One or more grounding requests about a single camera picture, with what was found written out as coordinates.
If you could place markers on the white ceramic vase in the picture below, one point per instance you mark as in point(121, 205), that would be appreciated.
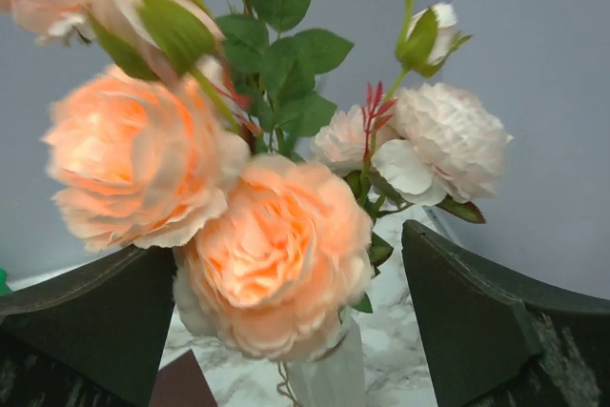
point(336, 379)

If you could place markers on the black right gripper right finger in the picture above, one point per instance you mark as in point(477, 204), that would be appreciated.
point(495, 337)

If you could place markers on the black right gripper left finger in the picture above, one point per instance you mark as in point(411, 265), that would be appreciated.
point(90, 337)

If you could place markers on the dark red wrapping paper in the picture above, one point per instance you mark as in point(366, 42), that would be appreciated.
point(182, 384)

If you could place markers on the green object bottom corner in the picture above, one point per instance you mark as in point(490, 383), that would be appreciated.
point(4, 287)

